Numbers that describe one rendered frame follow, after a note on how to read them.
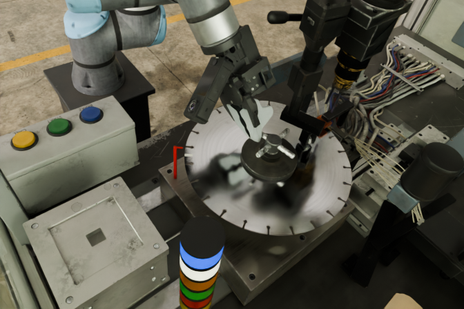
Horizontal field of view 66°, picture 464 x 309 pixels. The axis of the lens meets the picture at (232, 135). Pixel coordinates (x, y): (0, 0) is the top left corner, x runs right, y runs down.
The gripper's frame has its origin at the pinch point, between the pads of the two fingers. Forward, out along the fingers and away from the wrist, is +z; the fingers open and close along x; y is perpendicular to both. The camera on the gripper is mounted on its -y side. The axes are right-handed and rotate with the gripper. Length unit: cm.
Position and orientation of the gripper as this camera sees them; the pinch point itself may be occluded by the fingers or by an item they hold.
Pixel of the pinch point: (253, 138)
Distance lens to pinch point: 68.4
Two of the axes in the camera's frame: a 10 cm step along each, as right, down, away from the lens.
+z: 3.8, 7.7, 5.1
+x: -5.8, -2.3, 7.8
